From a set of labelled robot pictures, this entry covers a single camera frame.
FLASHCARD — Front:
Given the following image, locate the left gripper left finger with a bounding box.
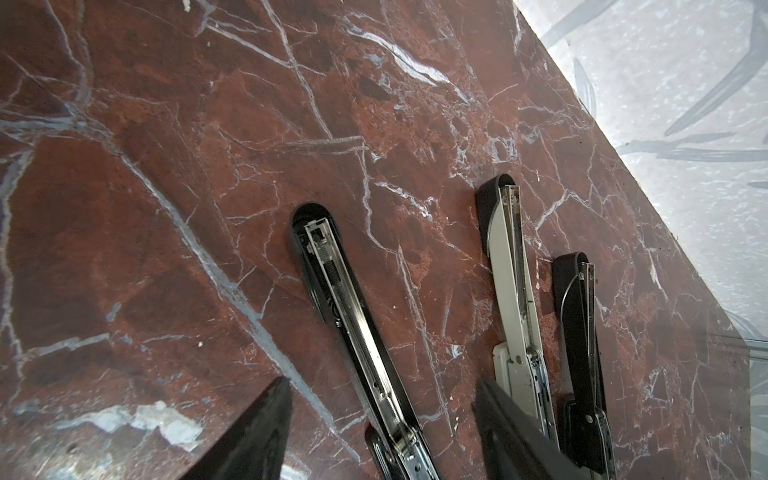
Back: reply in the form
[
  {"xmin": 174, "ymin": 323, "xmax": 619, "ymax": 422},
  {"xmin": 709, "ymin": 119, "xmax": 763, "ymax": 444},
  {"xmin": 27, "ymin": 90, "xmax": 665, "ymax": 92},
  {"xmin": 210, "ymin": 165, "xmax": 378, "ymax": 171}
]
[{"xmin": 181, "ymin": 376, "xmax": 293, "ymax": 480}]

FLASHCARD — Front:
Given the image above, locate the beige stapler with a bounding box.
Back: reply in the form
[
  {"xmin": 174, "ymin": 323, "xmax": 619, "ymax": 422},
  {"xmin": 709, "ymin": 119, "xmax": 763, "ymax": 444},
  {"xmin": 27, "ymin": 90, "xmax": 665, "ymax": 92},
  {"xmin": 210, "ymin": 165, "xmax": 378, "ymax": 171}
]
[{"xmin": 476, "ymin": 174, "xmax": 559, "ymax": 444}]

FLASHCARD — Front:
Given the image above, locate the black stapler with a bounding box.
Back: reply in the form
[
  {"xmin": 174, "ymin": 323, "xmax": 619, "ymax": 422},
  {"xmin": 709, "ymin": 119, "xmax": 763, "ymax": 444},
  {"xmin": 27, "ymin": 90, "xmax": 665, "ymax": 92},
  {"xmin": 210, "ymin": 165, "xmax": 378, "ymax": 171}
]
[
  {"xmin": 552, "ymin": 252, "xmax": 617, "ymax": 479},
  {"xmin": 290, "ymin": 202, "xmax": 439, "ymax": 479}
]

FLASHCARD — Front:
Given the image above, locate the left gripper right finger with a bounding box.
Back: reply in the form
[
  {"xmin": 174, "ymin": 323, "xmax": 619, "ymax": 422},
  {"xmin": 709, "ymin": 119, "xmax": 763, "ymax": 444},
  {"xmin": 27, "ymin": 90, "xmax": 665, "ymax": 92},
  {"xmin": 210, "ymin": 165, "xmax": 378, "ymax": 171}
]
[{"xmin": 473, "ymin": 377, "xmax": 588, "ymax": 480}]

